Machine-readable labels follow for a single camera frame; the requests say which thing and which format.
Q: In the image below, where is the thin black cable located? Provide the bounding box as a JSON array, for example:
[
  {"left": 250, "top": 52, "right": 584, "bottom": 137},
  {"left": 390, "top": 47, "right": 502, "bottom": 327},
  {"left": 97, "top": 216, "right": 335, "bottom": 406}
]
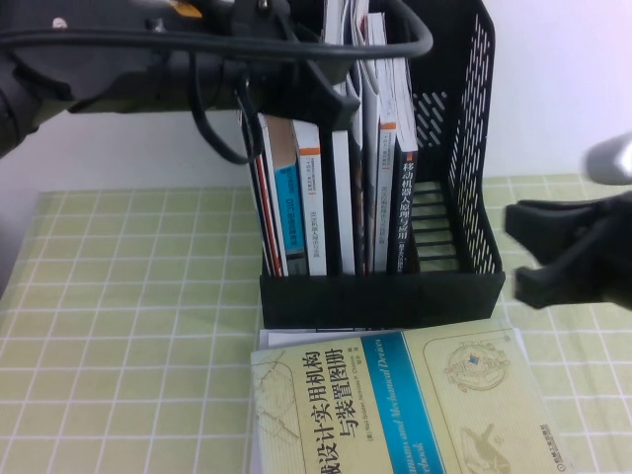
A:
[{"left": 188, "top": 51, "right": 256, "bottom": 167}]

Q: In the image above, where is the black perforated plastic book holder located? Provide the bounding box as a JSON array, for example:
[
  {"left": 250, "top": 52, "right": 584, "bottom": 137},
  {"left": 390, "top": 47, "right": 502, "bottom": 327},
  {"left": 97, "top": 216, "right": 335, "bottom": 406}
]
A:
[{"left": 241, "top": 0, "right": 508, "bottom": 331}]

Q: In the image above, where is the thick black cable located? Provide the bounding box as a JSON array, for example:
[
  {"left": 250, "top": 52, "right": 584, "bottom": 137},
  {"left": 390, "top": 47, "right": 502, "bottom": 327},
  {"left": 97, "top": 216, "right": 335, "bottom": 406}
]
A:
[{"left": 0, "top": 0, "right": 435, "bottom": 63}]

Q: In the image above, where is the dark spine floppy magazine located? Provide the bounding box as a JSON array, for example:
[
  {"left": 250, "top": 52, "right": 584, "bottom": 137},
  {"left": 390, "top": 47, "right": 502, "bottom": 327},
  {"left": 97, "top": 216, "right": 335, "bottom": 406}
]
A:
[{"left": 345, "top": 0, "right": 382, "bottom": 276}]

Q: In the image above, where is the green checkered tablecloth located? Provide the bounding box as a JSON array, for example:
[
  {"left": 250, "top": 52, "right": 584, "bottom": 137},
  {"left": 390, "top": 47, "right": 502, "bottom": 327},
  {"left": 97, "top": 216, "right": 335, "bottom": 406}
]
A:
[{"left": 0, "top": 175, "right": 632, "bottom": 474}]

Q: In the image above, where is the dark mobile robot book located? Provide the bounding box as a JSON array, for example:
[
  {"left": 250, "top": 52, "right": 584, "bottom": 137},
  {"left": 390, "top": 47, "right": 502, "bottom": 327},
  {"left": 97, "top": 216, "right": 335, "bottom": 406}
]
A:
[{"left": 377, "top": 57, "right": 422, "bottom": 274}]

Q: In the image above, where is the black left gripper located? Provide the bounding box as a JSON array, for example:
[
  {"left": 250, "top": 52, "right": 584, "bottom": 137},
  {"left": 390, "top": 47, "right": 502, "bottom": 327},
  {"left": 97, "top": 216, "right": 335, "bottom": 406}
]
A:
[{"left": 216, "top": 0, "right": 362, "bottom": 132}]

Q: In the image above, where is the thin orange spine magazine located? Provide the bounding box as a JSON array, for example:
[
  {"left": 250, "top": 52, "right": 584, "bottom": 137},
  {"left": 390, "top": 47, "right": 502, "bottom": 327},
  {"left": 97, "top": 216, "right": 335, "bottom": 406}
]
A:
[{"left": 254, "top": 112, "right": 290, "bottom": 277}]

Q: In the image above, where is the cream yellow mechanical devices book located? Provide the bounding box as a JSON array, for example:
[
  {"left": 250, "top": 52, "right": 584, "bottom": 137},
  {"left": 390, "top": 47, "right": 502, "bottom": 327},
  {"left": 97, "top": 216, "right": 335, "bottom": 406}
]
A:
[{"left": 250, "top": 320, "right": 569, "bottom": 474}]

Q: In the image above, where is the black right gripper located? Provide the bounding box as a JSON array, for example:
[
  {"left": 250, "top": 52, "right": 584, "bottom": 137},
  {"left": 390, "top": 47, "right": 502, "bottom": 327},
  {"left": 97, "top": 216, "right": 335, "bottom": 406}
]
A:
[{"left": 503, "top": 191, "right": 632, "bottom": 315}]

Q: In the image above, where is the white book orange stripe spine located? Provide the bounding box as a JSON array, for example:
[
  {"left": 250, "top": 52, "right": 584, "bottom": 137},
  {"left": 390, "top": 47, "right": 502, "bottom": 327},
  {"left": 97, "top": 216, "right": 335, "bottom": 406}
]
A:
[
  {"left": 290, "top": 119, "right": 329, "bottom": 277},
  {"left": 364, "top": 12, "right": 399, "bottom": 274}
]

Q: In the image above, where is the blue spine book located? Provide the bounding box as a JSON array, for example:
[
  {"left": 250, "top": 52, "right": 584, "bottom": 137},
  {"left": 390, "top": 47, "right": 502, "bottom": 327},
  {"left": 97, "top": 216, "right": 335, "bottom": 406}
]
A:
[{"left": 265, "top": 114, "right": 306, "bottom": 277}]

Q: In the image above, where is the thick plain white book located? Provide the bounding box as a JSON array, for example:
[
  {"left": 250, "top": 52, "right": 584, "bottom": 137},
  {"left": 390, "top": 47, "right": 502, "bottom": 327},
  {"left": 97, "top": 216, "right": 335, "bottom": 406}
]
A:
[{"left": 323, "top": 0, "right": 357, "bottom": 276}]

